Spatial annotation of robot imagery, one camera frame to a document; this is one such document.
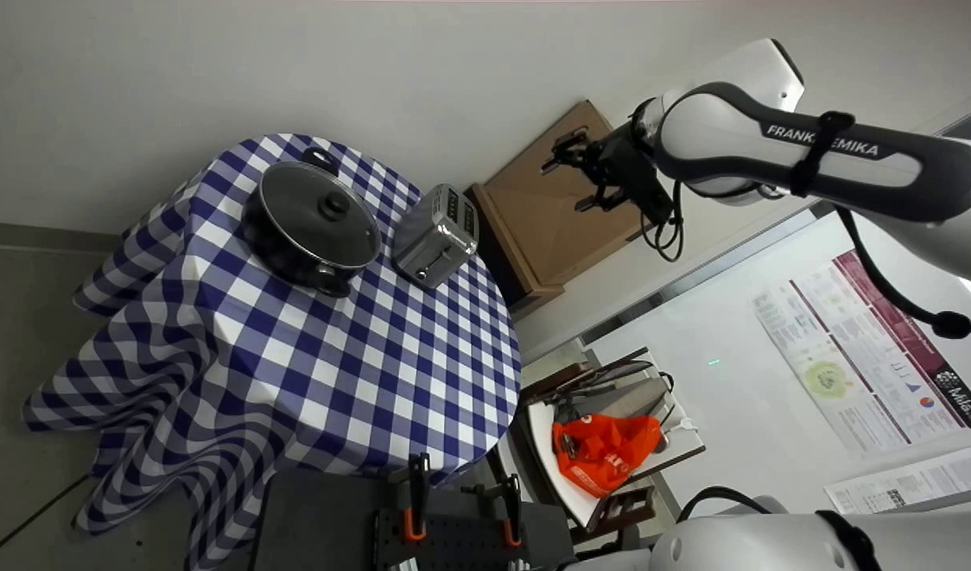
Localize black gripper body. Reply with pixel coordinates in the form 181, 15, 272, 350
594, 123, 663, 216

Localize silver two-slot toaster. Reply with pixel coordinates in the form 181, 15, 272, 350
388, 182, 484, 293

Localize large plain cardboard box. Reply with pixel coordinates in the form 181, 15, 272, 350
484, 100, 656, 303

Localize orange plastic bag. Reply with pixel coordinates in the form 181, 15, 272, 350
548, 412, 669, 502

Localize glass pot lid with knob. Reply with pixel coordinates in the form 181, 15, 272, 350
256, 159, 384, 266

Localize blue white checked tablecloth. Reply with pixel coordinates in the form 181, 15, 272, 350
23, 132, 528, 568

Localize poster with maroon stripe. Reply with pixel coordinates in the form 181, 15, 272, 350
751, 247, 971, 459

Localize black cooking pot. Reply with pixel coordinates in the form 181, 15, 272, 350
240, 157, 384, 298

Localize black clamp with orange tip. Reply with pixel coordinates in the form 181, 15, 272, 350
493, 473, 528, 553
400, 454, 434, 548

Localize white printed paper sheet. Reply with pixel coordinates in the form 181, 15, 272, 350
821, 440, 971, 519

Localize dark grey mat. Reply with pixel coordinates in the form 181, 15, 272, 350
247, 463, 384, 571

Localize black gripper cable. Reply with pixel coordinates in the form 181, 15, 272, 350
637, 173, 691, 266

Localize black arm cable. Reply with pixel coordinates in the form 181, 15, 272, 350
790, 108, 971, 343

